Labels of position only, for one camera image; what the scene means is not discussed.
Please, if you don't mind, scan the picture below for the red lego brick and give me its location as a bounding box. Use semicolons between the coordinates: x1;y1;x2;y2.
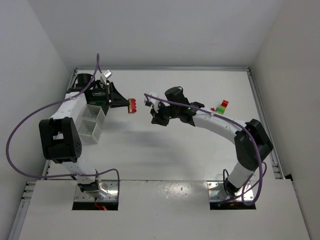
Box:
128;98;137;114

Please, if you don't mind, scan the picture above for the red green yellow lego tower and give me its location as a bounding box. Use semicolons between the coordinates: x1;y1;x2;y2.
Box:
215;100;229;115

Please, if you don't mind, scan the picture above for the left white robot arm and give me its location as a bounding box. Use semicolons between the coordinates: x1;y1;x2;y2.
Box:
39;70;137;199

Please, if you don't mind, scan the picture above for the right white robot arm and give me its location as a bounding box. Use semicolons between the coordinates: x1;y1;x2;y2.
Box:
144;86;274;197

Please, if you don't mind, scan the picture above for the white slotted container far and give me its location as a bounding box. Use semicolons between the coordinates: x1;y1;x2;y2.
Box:
80;104;106;125

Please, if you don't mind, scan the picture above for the white slotted container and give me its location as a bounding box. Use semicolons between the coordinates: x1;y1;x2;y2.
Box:
80;104;106;125
76;118;102;145

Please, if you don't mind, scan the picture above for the white slotted container near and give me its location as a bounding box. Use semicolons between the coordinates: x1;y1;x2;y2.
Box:
76;118;102;145

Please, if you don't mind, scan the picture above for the white front cover panel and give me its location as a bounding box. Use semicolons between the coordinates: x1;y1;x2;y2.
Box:
19;180;309;240

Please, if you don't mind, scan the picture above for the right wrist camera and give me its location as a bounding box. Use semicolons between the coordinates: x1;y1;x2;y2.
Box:
144;92;161;113

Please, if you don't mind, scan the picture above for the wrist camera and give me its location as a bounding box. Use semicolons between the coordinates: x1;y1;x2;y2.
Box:
144;92;161;113
100;70;112;86

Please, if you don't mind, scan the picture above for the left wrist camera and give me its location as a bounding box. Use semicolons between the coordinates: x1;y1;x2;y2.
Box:
100;70;112;86

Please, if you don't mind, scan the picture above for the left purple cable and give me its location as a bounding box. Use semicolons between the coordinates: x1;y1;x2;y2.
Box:
5;52;119;196

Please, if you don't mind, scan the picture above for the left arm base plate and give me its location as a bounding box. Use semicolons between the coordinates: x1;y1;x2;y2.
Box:
74;180;119;203

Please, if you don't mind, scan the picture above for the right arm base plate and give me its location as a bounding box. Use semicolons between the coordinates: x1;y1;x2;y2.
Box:
206;181;254;203

